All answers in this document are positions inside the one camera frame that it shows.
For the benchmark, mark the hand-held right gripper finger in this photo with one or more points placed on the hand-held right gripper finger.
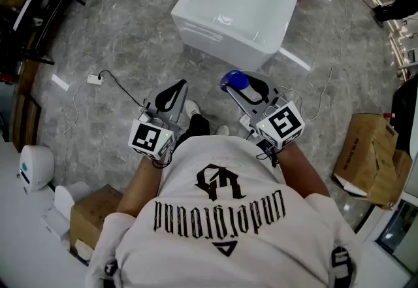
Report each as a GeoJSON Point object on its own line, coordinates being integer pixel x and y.
{"type": "Point", "coordinates": [272, 86]}
{"type": "Point", "coordinates": [240, 101]}

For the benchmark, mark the red capped bottle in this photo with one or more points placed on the red capped bottle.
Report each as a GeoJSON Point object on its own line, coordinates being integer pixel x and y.
{"type": "Point", "coordinates": [389, 115]}

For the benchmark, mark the small white gripper camera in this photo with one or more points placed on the small white gripper camera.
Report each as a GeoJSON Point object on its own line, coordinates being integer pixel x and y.
{"type": "Point", "coordinates": [145, 115]}

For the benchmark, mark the person's left white shoe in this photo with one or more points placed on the person's left white shoe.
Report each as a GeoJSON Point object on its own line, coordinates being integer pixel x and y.
{"type": "Point", "coordinates": [192, 108]}

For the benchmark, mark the white printed T-shirt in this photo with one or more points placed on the white printed T-shirt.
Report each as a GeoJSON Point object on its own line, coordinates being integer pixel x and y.
{"type": "Point", "coordinates": [222, 215]}

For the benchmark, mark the person's white shoe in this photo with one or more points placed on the person's white shoe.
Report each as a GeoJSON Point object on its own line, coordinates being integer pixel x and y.
{"type": "Point", "coordinates": [192, 108]}
{"type": "Point", "coordinates": [222, 130]}

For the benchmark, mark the person's left forearm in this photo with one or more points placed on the person's left forearm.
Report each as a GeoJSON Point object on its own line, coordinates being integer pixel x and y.
{"type": "Point", "coordinates": [140, 182]}

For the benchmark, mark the black round basin white rim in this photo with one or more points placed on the black round basin white rim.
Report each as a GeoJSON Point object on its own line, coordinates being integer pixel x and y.
{"type": "Point", "coordinates": [406, 110]}

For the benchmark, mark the brown cardboard box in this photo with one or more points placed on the brown cardboard box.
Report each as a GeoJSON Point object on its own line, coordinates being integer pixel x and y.
{"type": "Point", "coordinates": [91, 211]}

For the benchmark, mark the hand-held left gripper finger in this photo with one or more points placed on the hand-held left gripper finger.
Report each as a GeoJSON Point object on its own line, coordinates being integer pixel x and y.
{"type": "Point", "coordinates": [153, 99]}
{"type": "Point", "coordinates": [183, 97]}

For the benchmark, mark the white rounded dispenser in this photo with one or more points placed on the white rounded dispenser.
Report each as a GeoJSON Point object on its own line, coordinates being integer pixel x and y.
{"type": "Point", "coordinates": [70, 195]}

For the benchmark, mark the white framed glass panel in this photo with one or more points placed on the white framed glass panel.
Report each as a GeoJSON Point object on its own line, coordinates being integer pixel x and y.
{"type": "Point", "coordinates": [398, 231]}

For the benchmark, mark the large printed cardboard box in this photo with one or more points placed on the large printed cardboard box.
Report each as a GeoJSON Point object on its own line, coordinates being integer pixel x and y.
{"type": "Point", "coordinates": [369, 153]}

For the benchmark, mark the person's right forearm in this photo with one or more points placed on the person's right forearm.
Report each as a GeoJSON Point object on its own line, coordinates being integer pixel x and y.
{"type": "Point", "coordinates": [300, 169]}

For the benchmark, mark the person's right white shoe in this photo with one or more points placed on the person's right white shoe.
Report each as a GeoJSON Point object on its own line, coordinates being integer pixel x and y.
{"type": "Point", "coordinates": [222, 130]}

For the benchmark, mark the wooden frame panel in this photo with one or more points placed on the wooden frame panel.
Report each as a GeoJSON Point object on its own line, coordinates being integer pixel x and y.
{"type": "Point", "coordinates": [27, 110]}

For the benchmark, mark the white dispenser blue label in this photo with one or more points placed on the white dispenser blue label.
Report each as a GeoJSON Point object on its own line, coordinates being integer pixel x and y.
{"type": "Point", "coordinates": [37, 166]}

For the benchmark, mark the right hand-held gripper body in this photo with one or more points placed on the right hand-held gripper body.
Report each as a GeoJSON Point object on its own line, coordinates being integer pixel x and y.
{"type": "Point", "coordinates": [284, 123]}

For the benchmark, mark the white bathtub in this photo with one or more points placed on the white bathtub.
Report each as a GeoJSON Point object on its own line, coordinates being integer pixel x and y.
{"type": "Point", "coordinates": [235, 25]}

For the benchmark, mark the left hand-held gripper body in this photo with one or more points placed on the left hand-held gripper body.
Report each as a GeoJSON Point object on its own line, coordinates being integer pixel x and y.
{"type": "Point", "coordinates": [145, 136]}

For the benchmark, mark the white power strip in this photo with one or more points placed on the white power strip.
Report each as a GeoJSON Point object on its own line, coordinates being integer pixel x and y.
{"type": "Point", "coordinates": [94, 79]}
{"type": "Point", "coordinates": [245, 121]}

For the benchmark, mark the cluttered dark desk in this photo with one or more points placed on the cluttered dark desk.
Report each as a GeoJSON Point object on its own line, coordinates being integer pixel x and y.
{"type": "Point", "coordinates": [32, 12]}

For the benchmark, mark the black trousers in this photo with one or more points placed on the black trousers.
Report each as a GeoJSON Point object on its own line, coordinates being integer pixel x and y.
{"type": "Point", "coordinates": [196, 128]}

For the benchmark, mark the blue cap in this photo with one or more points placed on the blue cap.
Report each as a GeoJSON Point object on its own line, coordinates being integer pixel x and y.
{"type": "Point", "coordinates": [233, 81]}

